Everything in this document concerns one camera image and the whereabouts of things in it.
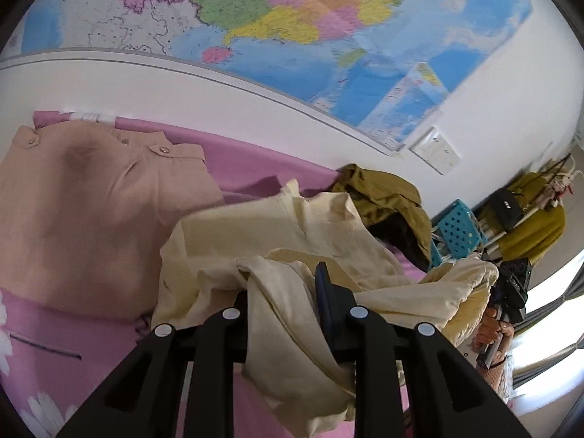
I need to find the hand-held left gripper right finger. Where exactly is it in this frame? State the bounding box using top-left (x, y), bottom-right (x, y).
top-left (315, 261), bottom-right (518, 438)

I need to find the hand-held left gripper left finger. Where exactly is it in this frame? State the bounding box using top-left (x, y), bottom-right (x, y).
top-left (55, 289), bottom-right (249, 438)

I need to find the cream yellow shirt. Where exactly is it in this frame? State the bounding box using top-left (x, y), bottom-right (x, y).
top-left (150, 178), bottom-right (500, 438)

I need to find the peach pink shirt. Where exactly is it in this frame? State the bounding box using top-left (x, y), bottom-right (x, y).
top-left (0, 121), bottom-right (226, 322)

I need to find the person's right forearm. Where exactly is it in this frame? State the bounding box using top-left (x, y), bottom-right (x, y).
top-left (484, 356), bottom-right (516, 404)

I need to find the person's right hand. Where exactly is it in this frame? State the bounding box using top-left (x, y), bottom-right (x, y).
top-left (472, 305), bottom-right (514, 366)

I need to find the white coat rack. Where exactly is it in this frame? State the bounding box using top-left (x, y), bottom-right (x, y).
top-left (481, 155), bottom-right (576, 256)

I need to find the mustard yellow sweater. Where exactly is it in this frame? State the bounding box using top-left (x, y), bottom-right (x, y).
top-left (474, 172), bottom-right (566, 265)

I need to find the blue perforated plastic rack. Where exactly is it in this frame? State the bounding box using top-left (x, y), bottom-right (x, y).
top-left (431, 199), bottom-right (485, 271)

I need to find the grey window curtain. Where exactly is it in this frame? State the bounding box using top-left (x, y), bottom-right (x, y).
top-left (511, 265), bottom-right (584, 388)

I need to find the plush doll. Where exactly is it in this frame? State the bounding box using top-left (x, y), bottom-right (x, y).
top-left (545, 176), bottom-right (573, 206)

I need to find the olive green garment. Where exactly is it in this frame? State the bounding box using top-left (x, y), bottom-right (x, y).
top-left (329, 163), bottom-right (433, 271)

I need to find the pink floral bedsheet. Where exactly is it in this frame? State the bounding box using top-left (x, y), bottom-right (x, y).
top-left (0, 109), bottom-right (430, 438)

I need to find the white wall socket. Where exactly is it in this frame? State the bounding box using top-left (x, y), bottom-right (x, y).
top-left (424, 139), bottom-right (452, 169)
top-left (409, 127), bottom-right (439, 158)

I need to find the colourful wall map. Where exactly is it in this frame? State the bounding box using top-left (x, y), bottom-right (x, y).
top-left (0, 0), bottom-right (534, 156)

